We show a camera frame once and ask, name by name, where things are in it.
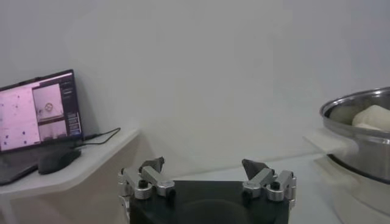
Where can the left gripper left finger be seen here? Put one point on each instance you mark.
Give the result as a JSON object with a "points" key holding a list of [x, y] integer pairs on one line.
{"points": [[157, 181]]}

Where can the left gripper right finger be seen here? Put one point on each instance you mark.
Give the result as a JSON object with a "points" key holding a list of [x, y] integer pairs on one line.
{"points": [[259, 182]]}

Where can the white steamed baozi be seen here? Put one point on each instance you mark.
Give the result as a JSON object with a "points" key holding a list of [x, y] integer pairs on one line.
{"points": [[373, 117]]}

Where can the stainless steel steamer basket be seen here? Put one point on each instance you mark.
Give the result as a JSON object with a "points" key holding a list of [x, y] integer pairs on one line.
{"points": [[371, 158]]}

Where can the white side table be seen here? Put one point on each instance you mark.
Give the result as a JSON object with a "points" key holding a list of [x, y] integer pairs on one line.
{"points": [[91, 161]]}

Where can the black computer mouse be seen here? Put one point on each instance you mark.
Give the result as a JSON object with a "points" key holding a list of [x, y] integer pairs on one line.
{"points": [[58, 159]]}

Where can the black open laptop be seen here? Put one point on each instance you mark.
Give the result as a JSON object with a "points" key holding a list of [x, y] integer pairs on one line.
{"points": [[30, 115]]}

